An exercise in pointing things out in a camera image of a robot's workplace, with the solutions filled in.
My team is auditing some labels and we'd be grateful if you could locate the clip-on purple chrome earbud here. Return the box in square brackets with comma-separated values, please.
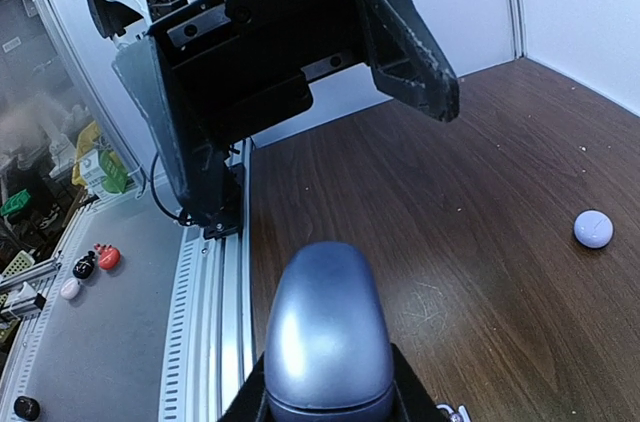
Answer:
[436, 404, 471, 422]

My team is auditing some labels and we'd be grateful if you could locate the front aluminium rail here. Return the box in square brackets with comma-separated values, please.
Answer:
[0, 136, 256, 422]

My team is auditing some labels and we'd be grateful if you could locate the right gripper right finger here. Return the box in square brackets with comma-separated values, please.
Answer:
[389, 343, 448, 422]

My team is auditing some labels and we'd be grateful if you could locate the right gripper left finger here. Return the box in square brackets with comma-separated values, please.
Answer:
[218, 355, 273, 422]

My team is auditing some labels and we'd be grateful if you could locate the black round case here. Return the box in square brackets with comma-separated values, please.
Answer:
[13, 395, 41, 422]

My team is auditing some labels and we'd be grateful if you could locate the grey-purple earbud charging case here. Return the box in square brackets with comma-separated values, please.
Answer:
[264, 242, 394, 421]

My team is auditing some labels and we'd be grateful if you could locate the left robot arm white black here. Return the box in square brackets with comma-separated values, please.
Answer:
[87, 0, 459, 226]

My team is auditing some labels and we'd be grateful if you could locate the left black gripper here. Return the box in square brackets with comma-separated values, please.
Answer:
[113, 0, 459, 212]

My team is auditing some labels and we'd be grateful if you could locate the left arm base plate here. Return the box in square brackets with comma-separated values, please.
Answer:
[203, 163, 246, 240]

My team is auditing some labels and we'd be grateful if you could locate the round lilac earbud case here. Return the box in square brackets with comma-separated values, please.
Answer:
[573, 210, 614, 249]

